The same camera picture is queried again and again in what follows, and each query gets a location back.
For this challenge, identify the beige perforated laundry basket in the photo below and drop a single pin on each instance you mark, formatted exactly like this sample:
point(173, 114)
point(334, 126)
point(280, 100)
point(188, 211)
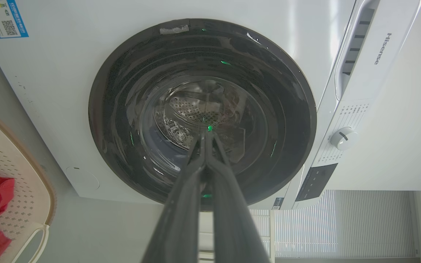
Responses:
point(16, 164)

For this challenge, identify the white vertical window blinds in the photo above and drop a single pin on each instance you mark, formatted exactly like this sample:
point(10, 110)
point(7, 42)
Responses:
point(342, 223)

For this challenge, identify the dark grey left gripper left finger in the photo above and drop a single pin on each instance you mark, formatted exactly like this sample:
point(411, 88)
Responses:
point(175, 215)

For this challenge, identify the round dark washing machine door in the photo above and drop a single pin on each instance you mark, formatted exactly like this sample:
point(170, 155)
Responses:
point(269, 109)

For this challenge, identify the grey tape strip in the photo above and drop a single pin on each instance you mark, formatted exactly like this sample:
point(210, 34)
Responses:
point(174, 29)

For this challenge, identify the blue energy label sticker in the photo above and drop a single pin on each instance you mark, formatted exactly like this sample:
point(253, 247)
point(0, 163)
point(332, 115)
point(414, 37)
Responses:
point(1, 17)

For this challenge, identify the white Hisense washing machine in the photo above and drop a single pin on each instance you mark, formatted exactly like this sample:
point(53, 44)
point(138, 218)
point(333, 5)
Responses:
point(53, 91)

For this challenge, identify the white round control knob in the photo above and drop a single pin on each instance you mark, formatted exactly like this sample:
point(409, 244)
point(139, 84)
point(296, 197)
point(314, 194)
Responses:
point(343, 138)

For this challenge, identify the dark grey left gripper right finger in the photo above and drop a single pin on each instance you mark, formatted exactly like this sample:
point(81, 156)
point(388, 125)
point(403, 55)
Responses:
point(234, 219)

